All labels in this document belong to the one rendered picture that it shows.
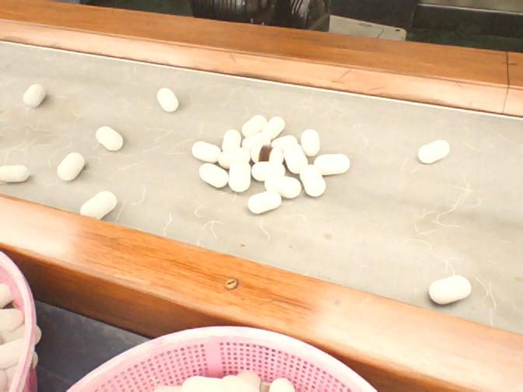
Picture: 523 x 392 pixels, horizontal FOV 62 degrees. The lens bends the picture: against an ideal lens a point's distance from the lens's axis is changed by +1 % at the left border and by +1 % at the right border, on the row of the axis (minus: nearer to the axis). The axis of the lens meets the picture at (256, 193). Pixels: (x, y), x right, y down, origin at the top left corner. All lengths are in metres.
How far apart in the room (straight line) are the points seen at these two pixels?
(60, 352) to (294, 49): 0.46
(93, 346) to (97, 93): 0.34
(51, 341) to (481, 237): 0.40
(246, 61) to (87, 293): 0.37
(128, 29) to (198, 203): 0.38
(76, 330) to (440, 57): 0.53
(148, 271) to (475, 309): 0.26
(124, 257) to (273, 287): 0.13
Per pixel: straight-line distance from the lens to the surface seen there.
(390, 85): 0.59
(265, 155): 0.46
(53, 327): 0.48
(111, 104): 0.61
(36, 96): 0.64
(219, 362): 0.34
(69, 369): 0.45
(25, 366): 0.35
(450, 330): 0.34
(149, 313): 0.39
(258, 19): 0.88
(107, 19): 0.79
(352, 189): 0.45
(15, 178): 0.52
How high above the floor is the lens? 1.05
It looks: 45 degrees down
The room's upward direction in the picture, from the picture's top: 4 degrees counter-clockwise
